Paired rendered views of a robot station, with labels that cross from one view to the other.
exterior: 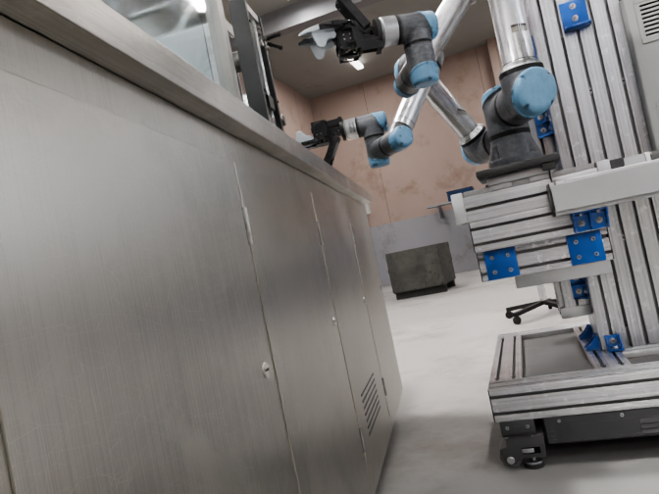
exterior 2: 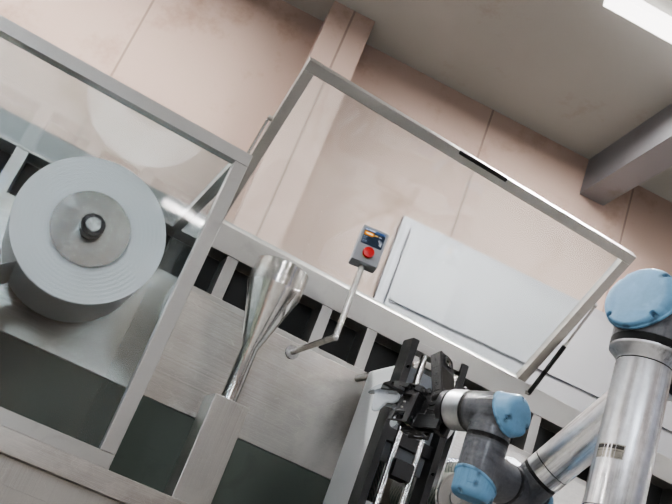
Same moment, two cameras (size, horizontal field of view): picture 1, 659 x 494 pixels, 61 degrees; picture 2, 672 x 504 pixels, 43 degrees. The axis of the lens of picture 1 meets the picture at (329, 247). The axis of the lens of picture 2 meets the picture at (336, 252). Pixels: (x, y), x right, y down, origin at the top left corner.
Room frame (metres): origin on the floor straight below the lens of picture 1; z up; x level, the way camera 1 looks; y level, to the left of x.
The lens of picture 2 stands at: (0.47, -1.44, 0.79)
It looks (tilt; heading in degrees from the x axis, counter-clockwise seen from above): 22 degrees up; 62
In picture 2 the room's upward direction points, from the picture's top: 22 degrees clockwise
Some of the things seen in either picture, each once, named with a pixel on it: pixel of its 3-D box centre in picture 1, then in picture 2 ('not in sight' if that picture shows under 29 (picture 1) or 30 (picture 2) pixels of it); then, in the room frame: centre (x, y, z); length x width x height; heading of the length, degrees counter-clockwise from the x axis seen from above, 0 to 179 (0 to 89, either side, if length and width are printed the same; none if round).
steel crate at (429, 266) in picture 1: (422, 270); not in sight; (8.15, -1.25, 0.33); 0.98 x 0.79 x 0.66; 161
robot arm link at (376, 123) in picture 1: (372, 124); not in sight; (2.01, -0.24, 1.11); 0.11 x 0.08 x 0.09; 79
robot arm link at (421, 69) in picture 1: (420, 67); (484, 471); (1.49, -0.33, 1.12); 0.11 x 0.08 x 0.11; 7
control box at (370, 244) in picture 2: not in sight; (369, 247); (1.48, 0.28, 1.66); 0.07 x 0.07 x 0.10; 64
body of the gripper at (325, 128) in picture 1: (329, 132); not in sight; (2.04, -0.08, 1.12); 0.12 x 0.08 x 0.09; 79
